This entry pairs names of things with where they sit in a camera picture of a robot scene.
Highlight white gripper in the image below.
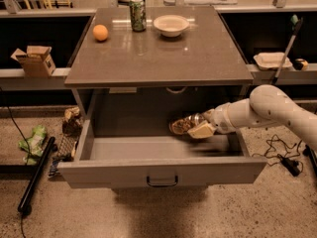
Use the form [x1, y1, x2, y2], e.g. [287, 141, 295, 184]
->
[187, 103, 235, 139]

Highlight orange patterned can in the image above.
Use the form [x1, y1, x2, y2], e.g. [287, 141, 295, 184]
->
[168, 113, 205, 135]

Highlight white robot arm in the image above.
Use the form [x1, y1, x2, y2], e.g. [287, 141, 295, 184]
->
[187, 84, 317, 151]

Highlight open grey top drawer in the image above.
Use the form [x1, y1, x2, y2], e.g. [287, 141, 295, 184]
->
[58, 88, 266, 188]

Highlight green patterned soda can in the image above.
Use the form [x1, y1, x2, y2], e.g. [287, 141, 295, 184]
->
[129, 0, 147, 32]

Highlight grey cabinet table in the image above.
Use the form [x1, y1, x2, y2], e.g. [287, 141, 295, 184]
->
[64, 5, 255, 117]

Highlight white foam takeout container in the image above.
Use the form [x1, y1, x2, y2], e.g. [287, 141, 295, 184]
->
[254, 52, 292, 70]

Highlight black right base leg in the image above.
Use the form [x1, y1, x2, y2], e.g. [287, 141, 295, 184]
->
[303, 145, 317, 177]

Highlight black base leg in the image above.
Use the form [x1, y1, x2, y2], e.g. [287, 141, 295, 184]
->
[303, 145, 317, 177]
[18, 137, 55, 215]

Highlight white bowl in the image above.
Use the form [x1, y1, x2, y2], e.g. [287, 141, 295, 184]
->
[153, 15, 189, 38]

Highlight small yellow black object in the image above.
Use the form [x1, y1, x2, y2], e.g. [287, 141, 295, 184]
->
[293, 59, 308, 70]

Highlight brown crumpled snack bag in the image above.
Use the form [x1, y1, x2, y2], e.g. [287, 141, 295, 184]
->
[62, 106, 82, 136]

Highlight dark patterned snack packet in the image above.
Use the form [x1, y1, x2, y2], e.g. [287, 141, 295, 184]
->
[48, 136, 78, 178]

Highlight grabber reacher tool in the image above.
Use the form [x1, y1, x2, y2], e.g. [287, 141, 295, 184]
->
[271, 14, 303, 85]

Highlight orange fruit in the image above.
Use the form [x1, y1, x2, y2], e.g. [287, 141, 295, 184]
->
[93, 25, 108, 42]

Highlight green snack bag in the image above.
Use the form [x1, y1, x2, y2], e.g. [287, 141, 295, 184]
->
[18, 125, 47, 166]

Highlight small cardboard box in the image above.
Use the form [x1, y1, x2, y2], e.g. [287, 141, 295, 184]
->
[11, 46, 55, 77]

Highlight black left base leg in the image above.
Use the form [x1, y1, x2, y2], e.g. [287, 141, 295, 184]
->
[18, 137, 55, 215]

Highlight black cable with adapter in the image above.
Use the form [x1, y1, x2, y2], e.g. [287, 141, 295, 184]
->
[252, 134, 305, 178]

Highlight black drawer handle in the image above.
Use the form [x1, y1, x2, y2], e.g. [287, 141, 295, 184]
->
[146, 176, 178, 187]

